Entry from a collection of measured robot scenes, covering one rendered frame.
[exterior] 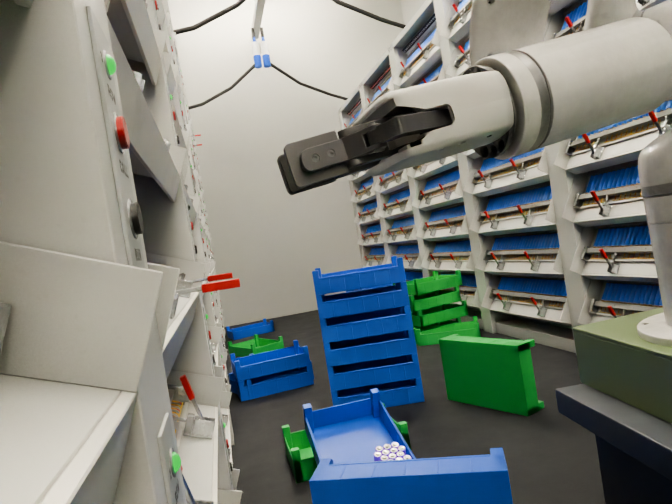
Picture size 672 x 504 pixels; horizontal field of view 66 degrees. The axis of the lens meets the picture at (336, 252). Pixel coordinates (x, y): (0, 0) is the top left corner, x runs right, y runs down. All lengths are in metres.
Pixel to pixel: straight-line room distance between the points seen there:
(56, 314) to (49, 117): 0.08
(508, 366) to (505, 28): 1.16
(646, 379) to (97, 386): 0.68
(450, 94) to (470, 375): 1.37
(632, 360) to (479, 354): 0.89
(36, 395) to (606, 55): 0.44
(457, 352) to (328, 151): 1.37
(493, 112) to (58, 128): 0.29
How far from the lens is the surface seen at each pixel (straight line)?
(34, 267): 0.23
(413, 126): 0.36
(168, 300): 0.32
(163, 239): 0.93
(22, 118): 0.25
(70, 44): 0.25
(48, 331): 0.24
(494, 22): 0.57
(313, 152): 0.37
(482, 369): 1.65
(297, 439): 1.55
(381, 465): 0.90
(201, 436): 0.79
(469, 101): 0.40
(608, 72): 0.48
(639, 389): 0.81
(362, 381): 1.77
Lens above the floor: 0.56
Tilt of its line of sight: 1 degrees down
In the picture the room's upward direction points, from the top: 9 degrees counter-clockwise
